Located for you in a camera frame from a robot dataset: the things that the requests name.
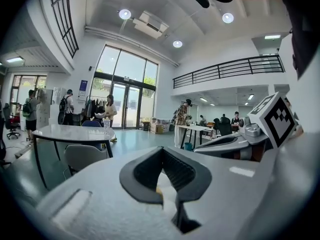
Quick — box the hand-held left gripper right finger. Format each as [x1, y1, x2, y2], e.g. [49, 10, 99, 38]
[162, 136, 313, 240]

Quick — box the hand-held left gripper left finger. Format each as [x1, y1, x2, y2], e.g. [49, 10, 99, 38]
[37, 145, 183, 240]

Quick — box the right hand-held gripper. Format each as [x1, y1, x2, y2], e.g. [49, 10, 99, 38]
[193, 91, 298, 160]

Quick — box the white desk with black legs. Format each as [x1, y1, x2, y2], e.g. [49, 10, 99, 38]
[176, 124, 217, 150]

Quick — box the grey shell chair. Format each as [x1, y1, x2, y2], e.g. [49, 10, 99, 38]
[64, 143, 111, 176]

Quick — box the clear plastic bottle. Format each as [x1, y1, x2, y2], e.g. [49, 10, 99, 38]
[102, 117, 112, 139]

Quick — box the blue chair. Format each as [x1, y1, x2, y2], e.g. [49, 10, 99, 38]
[81, 120, 103, 129]

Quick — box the cardboard box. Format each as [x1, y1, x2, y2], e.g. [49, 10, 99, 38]
[149, 122, 165, 135]

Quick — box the grey oval table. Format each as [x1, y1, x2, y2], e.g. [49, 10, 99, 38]
[31, 123, 116, 190]

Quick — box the black balcony railing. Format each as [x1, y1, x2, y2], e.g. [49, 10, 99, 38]
[172, 54, 286, 90]
[49, 0, 80, 59]

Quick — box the clothes rack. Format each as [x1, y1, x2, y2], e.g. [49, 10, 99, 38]
[84, 95, 107, 121]

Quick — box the glass entrance door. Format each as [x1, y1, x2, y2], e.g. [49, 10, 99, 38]
[89, 43, 160, 130]

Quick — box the white cabinet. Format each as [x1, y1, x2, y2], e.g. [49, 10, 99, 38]
[37, 88, 55, 125]

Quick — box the black and red office chair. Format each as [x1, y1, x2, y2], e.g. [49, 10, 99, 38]
[2, 103, 22, 140]

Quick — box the side window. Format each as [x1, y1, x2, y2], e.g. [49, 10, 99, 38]
[9, 74, 48, 110]

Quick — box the ceiling air conditioner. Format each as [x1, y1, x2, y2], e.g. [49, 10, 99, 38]
[132, 10, 170, 40]

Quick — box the person's black shirt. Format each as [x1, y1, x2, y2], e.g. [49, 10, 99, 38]
[277, 0, 320, 81]

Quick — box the blue wall poster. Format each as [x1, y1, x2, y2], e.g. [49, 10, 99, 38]
[77, 79, 89, 97]

